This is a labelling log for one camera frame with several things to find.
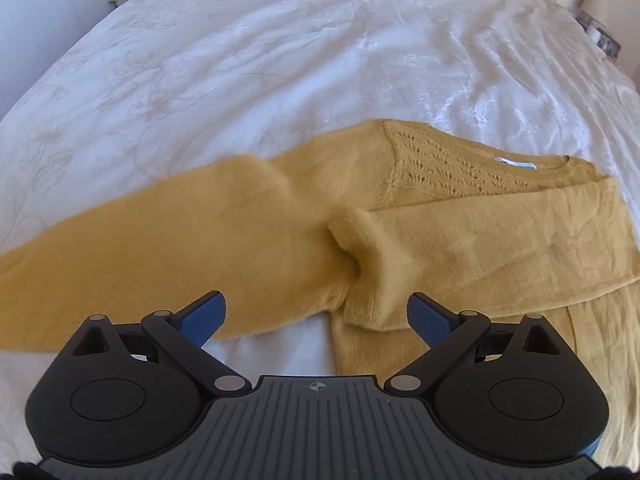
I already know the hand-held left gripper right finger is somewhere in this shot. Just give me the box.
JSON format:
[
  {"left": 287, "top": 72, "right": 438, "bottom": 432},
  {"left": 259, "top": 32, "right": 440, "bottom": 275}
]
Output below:
[{"left": 389, "top": 291, "right": 567, "bottom": 396}]

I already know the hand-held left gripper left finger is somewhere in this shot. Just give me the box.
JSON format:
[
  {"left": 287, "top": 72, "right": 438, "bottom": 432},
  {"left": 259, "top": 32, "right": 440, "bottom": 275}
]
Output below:
[{"left": 73, "top": 290, "right": 252, "bottom": 396}]

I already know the yellow knitted sweater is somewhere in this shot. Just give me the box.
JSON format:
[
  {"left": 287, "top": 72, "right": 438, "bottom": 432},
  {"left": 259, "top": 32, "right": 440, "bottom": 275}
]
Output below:
[{"left": 0, "top": 119, "right": 640, "bottom": 466}]

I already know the white embroidered bedspread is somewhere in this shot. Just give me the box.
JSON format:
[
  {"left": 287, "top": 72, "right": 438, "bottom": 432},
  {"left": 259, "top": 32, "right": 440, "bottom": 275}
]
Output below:
[{"left": 0, "top": 0, "right": 640, "bottom": 466}]

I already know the beige table lamp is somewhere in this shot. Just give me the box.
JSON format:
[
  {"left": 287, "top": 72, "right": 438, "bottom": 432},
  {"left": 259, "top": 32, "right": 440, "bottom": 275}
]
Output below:
[{"left": 580, "top": 0, "right": 611, "bottom": 28}]

